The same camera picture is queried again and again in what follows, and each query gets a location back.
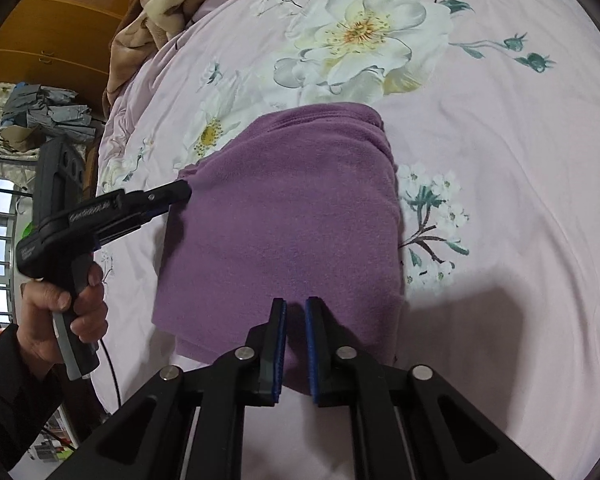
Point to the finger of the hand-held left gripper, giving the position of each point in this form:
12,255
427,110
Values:
170,192

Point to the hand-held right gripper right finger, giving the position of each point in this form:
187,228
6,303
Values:
311,355

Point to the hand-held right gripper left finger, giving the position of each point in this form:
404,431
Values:
279,355

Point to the purple pants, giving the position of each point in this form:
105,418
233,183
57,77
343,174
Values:
290,220

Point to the person's left forearm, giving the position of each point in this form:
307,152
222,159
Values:
15,400

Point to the pile of grey clothes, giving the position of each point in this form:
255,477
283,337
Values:
50,115

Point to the person's left hand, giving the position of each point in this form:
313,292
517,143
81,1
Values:
40,320

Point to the window railing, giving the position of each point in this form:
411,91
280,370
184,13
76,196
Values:
0,270

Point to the brown patterned blanket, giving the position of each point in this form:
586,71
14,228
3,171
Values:
160,15

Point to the wooden wardrobe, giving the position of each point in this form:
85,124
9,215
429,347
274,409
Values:
55,30

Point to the pink floral bedsheet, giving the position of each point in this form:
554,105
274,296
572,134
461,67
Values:
480,185

